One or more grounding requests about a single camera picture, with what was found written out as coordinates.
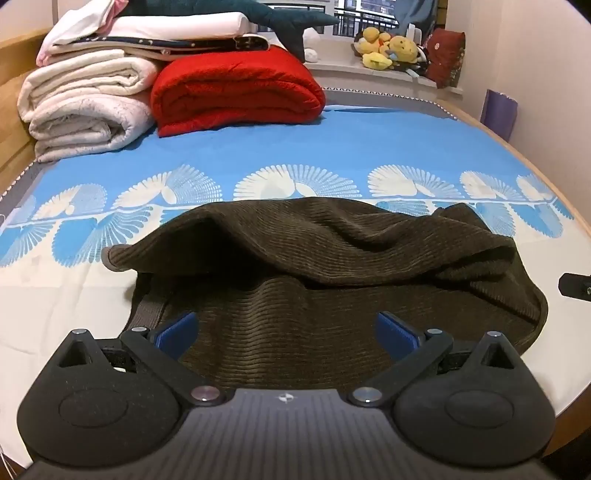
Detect white folded blanket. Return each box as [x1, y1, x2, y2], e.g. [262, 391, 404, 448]
[42, 0, 250, 48]

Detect blue white printed bed sheet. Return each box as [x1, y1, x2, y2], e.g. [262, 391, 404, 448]
[0, 88, 591, 467]

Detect brown corduroy pants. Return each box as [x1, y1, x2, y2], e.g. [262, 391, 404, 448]
[102, 196, 549, 398]

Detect dark red cushion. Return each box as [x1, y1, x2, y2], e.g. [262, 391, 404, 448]
[424, 28, 467, 88]

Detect red folded blanket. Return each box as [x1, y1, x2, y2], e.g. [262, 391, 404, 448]
[151, 45, 326, 138]

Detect purple board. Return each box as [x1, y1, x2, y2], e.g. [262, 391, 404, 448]
[480, 89, 520, 141]

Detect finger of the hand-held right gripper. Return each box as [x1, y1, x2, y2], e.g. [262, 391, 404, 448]
[558, 272, 591, 297]

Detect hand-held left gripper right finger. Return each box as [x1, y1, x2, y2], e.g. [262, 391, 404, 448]
[347, 311, 525, 408]

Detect pink cloth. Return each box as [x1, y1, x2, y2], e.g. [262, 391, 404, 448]
[99, 0, 129, 33]

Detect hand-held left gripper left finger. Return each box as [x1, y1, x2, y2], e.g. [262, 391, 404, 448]
[54, 310, 228, 408]

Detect white speckled folded quilt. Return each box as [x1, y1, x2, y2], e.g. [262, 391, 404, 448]
[28, 90, 155, 163]

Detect yellow bear plush toy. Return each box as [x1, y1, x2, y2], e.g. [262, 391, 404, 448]
[388, 34, 422, 64]

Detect window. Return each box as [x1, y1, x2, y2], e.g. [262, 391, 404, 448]
[265, 0, 399, 38]

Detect white windowsill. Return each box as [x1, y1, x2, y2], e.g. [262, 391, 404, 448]
[305, 59, 462, 95]

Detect small white plush toy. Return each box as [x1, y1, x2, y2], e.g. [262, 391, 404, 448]
[302, 28, 322, 63]

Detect blue curtain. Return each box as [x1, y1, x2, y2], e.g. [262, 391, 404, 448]
[394, 0, 445, 37]

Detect teal shark plush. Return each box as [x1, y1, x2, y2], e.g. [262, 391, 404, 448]
[124, 0, 340, 63]

